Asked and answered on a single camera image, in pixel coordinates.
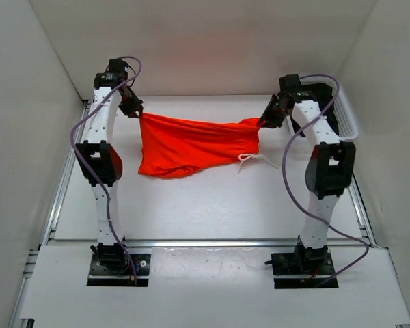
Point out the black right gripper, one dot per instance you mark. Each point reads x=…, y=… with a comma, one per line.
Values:
x=272, y=121

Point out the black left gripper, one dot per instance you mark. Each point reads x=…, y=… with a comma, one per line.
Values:
x=136, y=105

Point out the orange shorts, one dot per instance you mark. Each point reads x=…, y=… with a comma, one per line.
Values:
x=177, y=148

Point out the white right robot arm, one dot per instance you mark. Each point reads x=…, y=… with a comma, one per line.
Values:
x=329, y=169

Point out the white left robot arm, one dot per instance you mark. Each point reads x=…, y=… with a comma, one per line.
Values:
x=101, y=165

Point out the white plastic basket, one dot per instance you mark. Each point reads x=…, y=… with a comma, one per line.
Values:
x=339, y=114

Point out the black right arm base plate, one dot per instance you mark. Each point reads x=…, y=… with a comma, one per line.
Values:
x=288, y=275

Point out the aluminium table edge rail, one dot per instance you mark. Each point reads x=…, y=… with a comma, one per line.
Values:
x=216, y=207

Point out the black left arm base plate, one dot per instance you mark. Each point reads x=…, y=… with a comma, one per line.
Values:
x=110, y=272

